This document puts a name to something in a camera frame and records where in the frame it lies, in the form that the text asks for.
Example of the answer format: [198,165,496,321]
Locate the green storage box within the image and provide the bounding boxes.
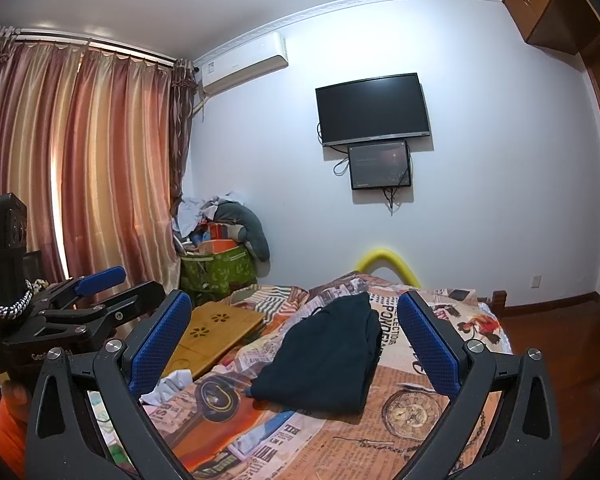
[180,246,257,306]

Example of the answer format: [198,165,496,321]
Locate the wall power socket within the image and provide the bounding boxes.
[530,275,542,289]

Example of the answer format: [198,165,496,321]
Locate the orange sleeve forearm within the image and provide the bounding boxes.
[0,380,31,479]

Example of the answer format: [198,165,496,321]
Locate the pink striped curtain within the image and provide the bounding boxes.
[0,27,197,289]

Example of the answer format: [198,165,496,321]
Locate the large wall television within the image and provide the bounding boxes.
[315,73,430,145]

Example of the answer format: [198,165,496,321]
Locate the white air conditioner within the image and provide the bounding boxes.
[198,32,288,98]

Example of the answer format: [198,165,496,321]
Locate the dark navy fleece pants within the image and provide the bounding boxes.
[248,292,382,415]

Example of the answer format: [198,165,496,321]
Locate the small wall monitor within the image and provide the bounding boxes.
[348,140,412,191]

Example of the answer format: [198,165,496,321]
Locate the wooden lap desk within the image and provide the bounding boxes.
[162,302,265,379]

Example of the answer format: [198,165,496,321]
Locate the printed orange bed blanket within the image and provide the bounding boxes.
[86,271,514,480]

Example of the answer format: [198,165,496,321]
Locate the wooden wall cabinet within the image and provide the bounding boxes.
[504,0,600,55]

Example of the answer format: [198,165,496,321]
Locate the grey plush toy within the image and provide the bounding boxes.
[213,202,271,262]

